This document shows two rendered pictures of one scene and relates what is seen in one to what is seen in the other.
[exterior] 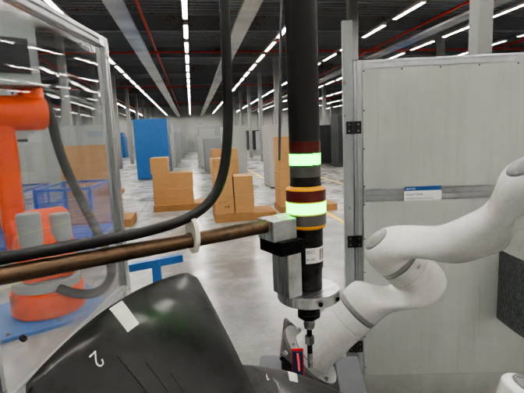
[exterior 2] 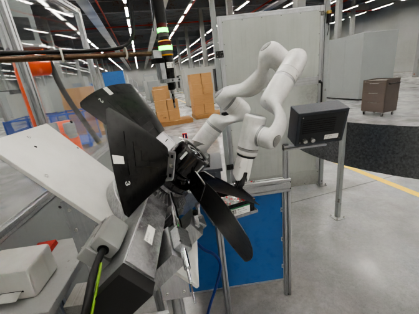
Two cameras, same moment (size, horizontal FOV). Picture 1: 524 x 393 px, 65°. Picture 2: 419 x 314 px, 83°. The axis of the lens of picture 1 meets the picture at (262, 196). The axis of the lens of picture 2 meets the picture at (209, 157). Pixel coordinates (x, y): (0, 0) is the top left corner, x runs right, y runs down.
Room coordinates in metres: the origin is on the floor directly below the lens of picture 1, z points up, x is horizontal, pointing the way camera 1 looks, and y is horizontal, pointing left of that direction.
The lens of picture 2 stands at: (-0.40, -0.09, 1.45)
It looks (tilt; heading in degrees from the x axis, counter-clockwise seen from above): 19 degrees down; 356
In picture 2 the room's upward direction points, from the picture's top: 7 degrees counter-clockwise
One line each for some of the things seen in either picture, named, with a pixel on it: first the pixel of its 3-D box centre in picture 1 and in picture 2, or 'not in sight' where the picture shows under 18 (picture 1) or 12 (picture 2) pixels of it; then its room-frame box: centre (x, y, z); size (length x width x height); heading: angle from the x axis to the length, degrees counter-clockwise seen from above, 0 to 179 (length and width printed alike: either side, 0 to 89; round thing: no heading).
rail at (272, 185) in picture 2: not in sight; (211, 194); (0.80, -0.16, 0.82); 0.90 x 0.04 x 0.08; 88
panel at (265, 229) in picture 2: not in sight; (218, 247); (0.80, -0.16, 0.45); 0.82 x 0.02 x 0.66; 88
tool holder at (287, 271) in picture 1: (300, 257); (165, 66); (0.44, -0.04, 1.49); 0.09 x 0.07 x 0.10; 123
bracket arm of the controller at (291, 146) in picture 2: not in sight; (303, 144); (0.78, -0.69, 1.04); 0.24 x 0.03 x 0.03; 88
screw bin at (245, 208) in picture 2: not in sight; (227, 203); (0.63, -0.22, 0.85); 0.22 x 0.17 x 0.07; 104
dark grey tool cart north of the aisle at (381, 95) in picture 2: not in sight; (380, 97); (5.34, -5.05, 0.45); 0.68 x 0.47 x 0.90; 12
